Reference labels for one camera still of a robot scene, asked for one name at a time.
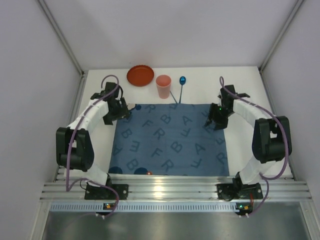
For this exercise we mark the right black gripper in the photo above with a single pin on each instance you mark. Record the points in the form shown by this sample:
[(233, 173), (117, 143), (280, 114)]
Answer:
[(216, 119)]

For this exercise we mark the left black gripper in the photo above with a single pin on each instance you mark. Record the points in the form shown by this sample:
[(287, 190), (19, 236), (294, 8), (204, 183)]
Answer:
[(119, 113)]

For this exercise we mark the blue lettered placemat cloth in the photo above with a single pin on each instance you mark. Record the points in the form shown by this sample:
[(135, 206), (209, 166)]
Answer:
[(169, 139)]

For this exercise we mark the pink plastic cup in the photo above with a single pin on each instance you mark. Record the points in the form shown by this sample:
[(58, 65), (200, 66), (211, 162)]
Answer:
[(163, 84)]

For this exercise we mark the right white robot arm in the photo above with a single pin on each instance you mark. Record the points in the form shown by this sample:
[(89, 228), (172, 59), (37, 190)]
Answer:
[(271, 141)]

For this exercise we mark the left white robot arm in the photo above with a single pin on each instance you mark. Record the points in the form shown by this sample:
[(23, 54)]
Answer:
[(74, 148)]

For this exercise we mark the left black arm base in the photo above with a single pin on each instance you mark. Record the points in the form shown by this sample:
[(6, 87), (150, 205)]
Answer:
[(100, 193)]

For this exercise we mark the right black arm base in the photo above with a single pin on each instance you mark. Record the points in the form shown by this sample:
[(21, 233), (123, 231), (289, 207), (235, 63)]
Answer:
[(228, 192)]

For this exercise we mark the orange-red plate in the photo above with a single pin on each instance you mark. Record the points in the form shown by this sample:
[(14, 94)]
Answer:
[(140, 75)]

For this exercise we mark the blue metallic spoon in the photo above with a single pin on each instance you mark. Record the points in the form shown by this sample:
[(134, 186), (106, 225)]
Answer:
[(182, 82)]

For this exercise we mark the perforated cable duct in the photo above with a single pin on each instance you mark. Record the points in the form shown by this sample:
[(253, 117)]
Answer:
[(151, 207)]

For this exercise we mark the aluminium mounting rail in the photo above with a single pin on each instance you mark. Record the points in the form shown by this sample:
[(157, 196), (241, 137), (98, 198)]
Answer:
[(174, 188)]

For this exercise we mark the left corner frame post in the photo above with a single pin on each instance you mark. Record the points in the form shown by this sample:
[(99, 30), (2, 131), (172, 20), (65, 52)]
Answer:
[(60, 35)]

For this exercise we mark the corner frame post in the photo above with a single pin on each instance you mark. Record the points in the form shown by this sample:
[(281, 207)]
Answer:
[(284, 28), (60, 35)]

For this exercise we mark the right corner frame post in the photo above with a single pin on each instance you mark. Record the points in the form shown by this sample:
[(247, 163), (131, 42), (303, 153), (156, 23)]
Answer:
[(284, 28)]

